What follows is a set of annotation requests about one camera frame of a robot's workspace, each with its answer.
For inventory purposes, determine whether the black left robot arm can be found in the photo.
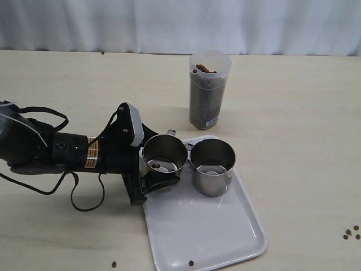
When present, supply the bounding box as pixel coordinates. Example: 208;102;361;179
1;101;183;206

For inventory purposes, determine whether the tall translucent plastic container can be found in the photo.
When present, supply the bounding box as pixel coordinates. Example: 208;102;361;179
189;50;231;130

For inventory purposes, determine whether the white plastic tray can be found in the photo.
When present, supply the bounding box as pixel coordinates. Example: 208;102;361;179
139;134;269;271

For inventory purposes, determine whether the white curtain backdrop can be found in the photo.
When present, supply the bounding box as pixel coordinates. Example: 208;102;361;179
1;1;360;56

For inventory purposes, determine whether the steel mug with kibble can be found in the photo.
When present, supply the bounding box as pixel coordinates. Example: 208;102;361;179
185;138;236;198

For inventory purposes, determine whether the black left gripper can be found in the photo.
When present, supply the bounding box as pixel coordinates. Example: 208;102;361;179
100;103;180;206

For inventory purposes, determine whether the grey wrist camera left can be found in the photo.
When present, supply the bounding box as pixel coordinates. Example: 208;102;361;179
127;103;144;147

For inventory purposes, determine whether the black camera cable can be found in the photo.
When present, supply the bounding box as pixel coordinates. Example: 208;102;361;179
0;106;121;212

